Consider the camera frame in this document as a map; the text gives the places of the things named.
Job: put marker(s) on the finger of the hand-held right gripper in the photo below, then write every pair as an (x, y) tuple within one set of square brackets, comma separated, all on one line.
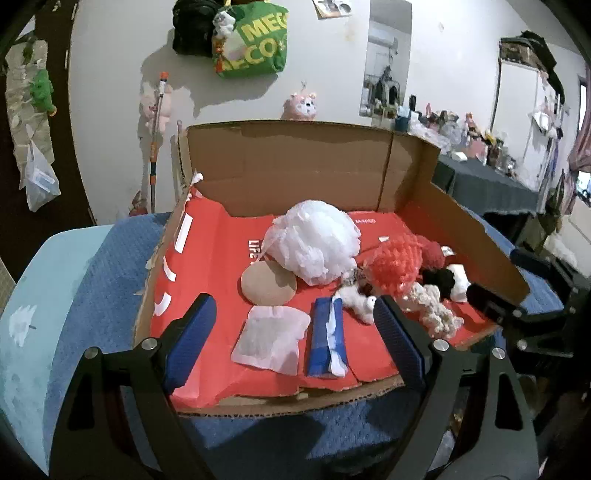
[(485, 297), (531, 261)]

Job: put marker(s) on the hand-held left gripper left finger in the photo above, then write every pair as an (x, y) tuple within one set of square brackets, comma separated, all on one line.
[(189, 341)]

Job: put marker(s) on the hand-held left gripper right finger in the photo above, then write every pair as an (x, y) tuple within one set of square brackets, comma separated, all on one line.
[(399, 341)]

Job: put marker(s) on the white plush piece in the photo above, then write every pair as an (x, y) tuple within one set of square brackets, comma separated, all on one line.
[(461, 281)]

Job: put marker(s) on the cream crochet piece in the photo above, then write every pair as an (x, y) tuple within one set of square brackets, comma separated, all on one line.
[(434, 309)]

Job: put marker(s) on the black pompom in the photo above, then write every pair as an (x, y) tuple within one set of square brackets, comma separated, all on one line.
[(438, 281)]

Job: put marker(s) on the red knitted ball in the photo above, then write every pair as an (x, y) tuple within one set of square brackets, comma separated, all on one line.
[(431, 254)]

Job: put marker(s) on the red mesh bath loofah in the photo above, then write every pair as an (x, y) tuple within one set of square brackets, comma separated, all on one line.
[(397, 265)]

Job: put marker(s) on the blue and white roll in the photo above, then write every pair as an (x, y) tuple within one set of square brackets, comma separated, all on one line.
[(321, 341)]

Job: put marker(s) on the white paper pouch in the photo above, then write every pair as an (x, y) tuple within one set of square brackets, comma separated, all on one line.
[(268, 339)]

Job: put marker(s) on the beige round powder puff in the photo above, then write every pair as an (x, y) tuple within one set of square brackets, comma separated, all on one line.
[(268, 286)]

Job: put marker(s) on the white mesh bath loofah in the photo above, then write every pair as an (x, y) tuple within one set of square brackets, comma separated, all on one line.
[(314, 240)]

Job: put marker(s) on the cardboard box with red lining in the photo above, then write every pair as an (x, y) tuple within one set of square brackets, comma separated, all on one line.
[(286, 161)]

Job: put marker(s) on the blue textured blanket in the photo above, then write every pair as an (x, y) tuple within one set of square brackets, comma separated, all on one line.
[(106, 286)]

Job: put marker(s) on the pink curtain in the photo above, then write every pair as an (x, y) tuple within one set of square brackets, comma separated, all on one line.
[(581, 138)]

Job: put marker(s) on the white wardrobe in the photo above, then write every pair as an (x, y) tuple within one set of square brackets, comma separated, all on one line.
[(515, 120)]

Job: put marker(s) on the cluttered side table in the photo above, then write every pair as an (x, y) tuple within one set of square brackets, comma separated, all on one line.
[(461, 131)]

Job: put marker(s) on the light blue bed sheet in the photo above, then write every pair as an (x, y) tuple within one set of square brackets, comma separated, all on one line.
[(32, 346)]

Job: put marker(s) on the dark brown door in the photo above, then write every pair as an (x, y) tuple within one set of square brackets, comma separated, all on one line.
[(69, 194)]

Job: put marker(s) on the stick with orange cap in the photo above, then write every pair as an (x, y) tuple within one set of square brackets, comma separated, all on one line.
[(157, 147)]

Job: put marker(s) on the brown suitcase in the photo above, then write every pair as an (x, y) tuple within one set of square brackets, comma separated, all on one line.
[(515, 51)]

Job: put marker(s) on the black bag on wardrobe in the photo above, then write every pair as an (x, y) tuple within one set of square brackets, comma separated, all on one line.
[(542, 50)]

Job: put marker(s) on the clear plastic bag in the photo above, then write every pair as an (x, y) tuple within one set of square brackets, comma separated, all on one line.
[(41, 180)]

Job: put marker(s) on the pink plush pig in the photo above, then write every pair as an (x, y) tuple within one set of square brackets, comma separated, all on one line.
[(148, 106)]

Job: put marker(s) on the pink bear plush toy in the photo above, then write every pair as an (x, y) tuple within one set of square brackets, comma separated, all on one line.
[(300, 107)]

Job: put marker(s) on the green plush dinosaur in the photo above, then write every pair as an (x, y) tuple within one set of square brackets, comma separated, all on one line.
[(42, 90)]

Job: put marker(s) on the beige hanging organiser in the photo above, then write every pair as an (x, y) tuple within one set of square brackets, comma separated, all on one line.
[(21, 101)]

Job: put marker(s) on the green tote bag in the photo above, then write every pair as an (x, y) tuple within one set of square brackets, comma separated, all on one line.
[(263, 46)]

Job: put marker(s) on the black backpack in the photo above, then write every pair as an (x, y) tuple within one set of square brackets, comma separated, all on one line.
[(194, 27)]

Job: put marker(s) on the white plush toy charm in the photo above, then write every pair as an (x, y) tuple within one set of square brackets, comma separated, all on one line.
[(223, 22)]

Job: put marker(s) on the photo collage sheet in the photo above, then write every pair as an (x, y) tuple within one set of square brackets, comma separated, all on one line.
[(332, 7)]

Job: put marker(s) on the wall mirror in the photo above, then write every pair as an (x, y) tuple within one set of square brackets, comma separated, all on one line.
[(383, 46)]

